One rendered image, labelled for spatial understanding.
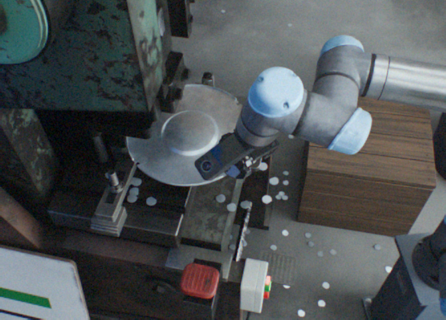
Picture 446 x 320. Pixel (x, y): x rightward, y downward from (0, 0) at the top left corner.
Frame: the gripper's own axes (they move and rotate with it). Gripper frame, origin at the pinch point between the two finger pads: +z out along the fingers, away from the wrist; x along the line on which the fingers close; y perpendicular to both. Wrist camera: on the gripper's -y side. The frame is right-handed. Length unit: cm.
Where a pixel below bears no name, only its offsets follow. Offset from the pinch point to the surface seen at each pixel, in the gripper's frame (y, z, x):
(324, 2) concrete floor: 140, 110, 76
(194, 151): -2.3, 3.7, 8.3
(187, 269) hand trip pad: -18.0, -0.7, -13.0
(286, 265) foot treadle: 19, 59, -25
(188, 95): 5.7, 8.6, 22.8
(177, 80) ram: -1.4, -9.8, 19.2
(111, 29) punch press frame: -16.1, -39.0, 17.1
